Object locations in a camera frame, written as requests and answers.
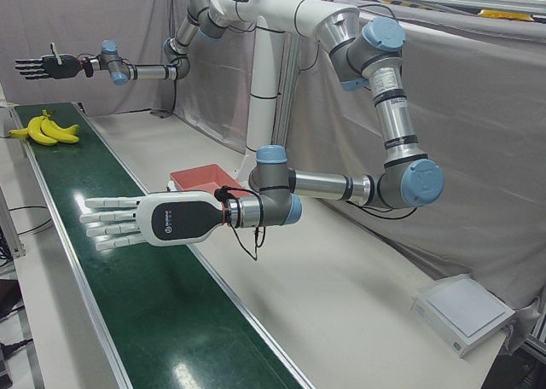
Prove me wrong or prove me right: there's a white flat box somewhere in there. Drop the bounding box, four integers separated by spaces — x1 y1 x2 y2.
410 275 516 358

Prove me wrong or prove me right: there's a green conveyor belt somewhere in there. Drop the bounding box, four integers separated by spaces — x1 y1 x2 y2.
8 102 317 389

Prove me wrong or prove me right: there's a yellow toy banana bunch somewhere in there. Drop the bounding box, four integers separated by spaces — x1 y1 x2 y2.
8 110 81 146

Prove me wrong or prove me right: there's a yellow hard hat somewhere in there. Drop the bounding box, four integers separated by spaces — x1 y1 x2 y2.
477 8 534 22

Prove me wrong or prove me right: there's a white robot torso column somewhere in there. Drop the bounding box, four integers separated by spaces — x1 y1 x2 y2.
207 0 363 185

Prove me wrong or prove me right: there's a grey backdrop cloth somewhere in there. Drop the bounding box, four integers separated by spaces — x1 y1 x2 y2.
172 0 546 356
0 0 201 119

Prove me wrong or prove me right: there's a pink plastic basket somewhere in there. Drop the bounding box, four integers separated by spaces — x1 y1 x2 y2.
169 163 247 194

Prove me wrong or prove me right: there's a robot hand black palm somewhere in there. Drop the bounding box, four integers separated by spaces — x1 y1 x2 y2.
14 42 86 82

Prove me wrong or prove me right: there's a robot hand white back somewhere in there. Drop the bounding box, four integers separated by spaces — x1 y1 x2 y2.
79 189 227 253

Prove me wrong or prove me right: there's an aluminium profile post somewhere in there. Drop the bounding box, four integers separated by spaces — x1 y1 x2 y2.
272 32 302 149

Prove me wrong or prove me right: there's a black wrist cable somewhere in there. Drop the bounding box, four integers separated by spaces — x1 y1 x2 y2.
215 185 268 262

